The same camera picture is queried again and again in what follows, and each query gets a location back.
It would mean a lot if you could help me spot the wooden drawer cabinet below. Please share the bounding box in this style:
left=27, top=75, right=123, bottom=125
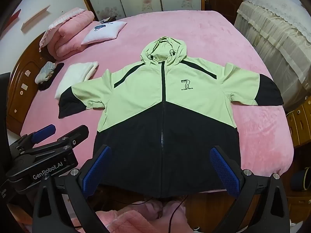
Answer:
left=285, top=99, right=311, bottom=148

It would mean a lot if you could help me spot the pink folded quilt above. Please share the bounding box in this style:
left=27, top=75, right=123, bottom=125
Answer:
left=39, top=8, right=95, bottom=61

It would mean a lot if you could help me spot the pink bed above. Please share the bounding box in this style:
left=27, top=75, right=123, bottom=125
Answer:
left=7, top=11, right=293, bottom=196

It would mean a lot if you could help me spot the grey cloth bundle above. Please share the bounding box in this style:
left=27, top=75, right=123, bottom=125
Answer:
left=35, top=61, right=57, bottom=85

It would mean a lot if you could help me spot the green and black hooded jacket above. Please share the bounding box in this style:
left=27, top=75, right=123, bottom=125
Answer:
left=58, top=36, right=285, bottom=198

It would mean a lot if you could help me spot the person's pink fleece clothing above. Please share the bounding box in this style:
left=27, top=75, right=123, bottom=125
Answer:
left=73, top=200, right=202, bottom=233

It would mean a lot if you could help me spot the dark round container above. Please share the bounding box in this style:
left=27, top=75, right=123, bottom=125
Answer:
left=290, top=166, right=311, bottom=192

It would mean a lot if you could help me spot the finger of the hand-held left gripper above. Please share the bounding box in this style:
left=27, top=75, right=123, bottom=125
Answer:
left=21, top=124, right=55, bottom=146
left=57, top=125, right=89, bottom=150

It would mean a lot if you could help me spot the wooden headboard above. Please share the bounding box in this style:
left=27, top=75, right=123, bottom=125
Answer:
left=6, top=33, right=59, bottom=131

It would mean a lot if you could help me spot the white folded blanket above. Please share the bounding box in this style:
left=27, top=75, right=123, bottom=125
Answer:
left=55, top=62, right=99, bottom=100

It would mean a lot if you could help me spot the dark red wall shelf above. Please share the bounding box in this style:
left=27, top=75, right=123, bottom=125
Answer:
left=3, top=8, right=21, bottom=29

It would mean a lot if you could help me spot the light wooden wall shelf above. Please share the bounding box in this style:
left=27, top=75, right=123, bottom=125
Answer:
left=21, top=5, right=51, bottom=32

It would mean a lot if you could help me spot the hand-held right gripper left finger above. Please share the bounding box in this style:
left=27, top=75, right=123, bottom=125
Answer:
left=31, top=145, right=113, bottom=233

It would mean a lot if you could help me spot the black cable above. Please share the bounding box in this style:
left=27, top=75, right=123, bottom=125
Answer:
left=109, top=194, right=188, bottom=233

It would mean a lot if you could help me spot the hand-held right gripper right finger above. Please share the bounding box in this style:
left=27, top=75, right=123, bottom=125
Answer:
left=210, top=146, right=292, bottom=233

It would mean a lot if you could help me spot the black cloth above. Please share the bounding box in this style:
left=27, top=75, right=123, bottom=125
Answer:
left=38, top=62, right=65, bottom=91

